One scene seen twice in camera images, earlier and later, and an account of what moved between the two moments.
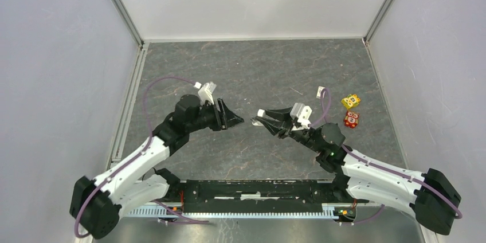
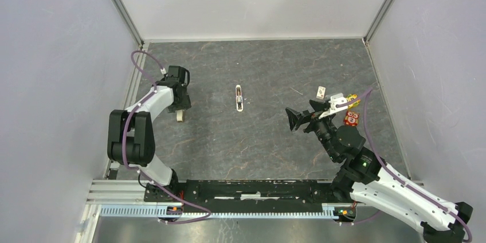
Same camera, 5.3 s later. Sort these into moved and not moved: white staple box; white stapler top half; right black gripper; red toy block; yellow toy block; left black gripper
Moved: right black gripper; white stapler top half; left black gripper
Not moved: red toy block; yellow toy block; white staple box
